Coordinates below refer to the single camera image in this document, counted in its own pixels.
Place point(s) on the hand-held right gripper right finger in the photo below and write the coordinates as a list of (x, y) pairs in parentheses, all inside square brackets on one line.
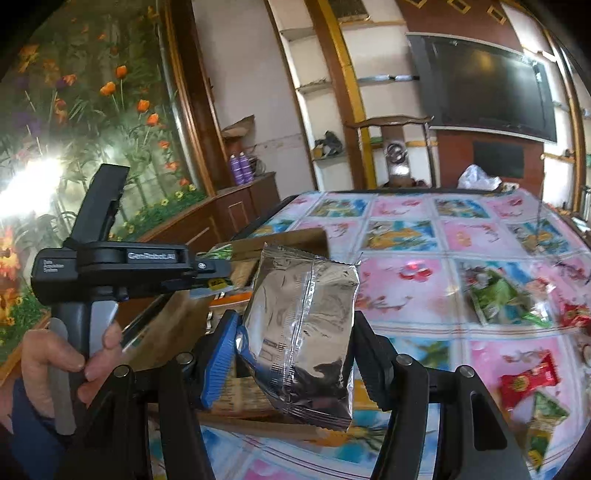
[(374, 374)]

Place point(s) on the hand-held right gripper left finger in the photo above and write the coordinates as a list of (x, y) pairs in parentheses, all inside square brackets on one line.
[(221, 360)]

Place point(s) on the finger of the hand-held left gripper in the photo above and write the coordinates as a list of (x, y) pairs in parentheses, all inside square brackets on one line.
[(207, 267)]

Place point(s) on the silver foil snack packet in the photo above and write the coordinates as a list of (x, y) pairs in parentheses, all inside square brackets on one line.
[(300, 332)]

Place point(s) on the large green snack packet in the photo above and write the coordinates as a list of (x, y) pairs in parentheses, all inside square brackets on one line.
[(503, 295)]

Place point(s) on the person's left forearm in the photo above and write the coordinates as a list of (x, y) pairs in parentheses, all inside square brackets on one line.
[(27, 438)]

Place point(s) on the person's left hand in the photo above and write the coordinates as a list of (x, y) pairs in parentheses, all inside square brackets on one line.
[(39, 355)]

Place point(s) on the green yellow snack packet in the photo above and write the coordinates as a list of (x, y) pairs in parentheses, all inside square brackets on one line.
[(217, 253)]

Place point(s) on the wooden cabinet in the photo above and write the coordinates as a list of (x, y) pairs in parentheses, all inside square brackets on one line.
[(240, 207)]

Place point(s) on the purple bottle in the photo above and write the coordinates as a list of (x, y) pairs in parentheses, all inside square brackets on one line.
[(234, 170), (246, 168)]

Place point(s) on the printed fruit tablecloth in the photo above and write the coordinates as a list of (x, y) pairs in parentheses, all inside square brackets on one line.
[(406, 258)]

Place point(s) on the small cardboard box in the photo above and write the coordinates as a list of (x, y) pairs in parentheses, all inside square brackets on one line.
[(238, 127)]

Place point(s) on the red snack packet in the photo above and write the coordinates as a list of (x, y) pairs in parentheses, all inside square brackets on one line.
[(577, 316), (526, 383)]

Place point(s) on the dark shoes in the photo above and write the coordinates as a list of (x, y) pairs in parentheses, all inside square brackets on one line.
[(328, 145)]

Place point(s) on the green triangular snack packet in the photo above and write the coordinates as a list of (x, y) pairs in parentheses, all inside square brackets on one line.
[(545, 415)]

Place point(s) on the wooden chair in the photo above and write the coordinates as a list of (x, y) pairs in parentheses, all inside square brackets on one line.
[(395, 152)]

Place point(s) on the white plastic bag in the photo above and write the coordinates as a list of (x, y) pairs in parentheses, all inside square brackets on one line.
[(478, 177)]

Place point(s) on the brown television cabinet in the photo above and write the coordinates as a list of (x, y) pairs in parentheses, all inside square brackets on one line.
[(455, 157)]

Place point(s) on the black television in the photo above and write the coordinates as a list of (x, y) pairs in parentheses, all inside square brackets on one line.
[(485, 83)]

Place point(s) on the flower wall painting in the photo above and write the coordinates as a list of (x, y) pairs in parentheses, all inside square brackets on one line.
[(92, 115)]

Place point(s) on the wall shelf unit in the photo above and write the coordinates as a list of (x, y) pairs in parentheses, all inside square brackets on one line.
[(314, 87)]

